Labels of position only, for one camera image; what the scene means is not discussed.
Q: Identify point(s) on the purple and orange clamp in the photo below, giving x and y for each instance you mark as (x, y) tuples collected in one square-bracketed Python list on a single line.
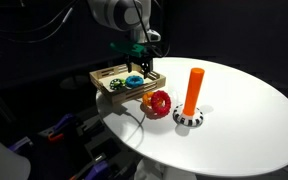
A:
[(62, 126)]

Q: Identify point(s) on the light wooden slatted tray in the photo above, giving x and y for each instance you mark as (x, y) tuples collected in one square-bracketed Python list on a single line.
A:
[(117, 95)]

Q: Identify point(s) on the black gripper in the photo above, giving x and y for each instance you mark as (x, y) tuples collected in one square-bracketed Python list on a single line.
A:
[(138, 58)]

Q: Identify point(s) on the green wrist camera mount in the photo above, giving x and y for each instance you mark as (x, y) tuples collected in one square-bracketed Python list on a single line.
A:
[(130, 47)]

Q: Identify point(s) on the orange stacking peg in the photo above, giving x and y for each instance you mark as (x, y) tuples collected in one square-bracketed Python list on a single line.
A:
[(194, 90)]

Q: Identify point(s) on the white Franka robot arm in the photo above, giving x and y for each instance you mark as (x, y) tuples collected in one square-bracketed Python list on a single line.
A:
[(117, 13)]

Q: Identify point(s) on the white curved chair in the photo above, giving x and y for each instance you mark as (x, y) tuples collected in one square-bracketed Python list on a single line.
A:
[(2, 160)]

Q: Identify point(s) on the black and white peg base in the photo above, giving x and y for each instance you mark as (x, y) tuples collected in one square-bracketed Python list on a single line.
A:
[(188, 120)]

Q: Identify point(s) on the white table pedestal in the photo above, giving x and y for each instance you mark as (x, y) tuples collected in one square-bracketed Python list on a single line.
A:
[(157, 170)]

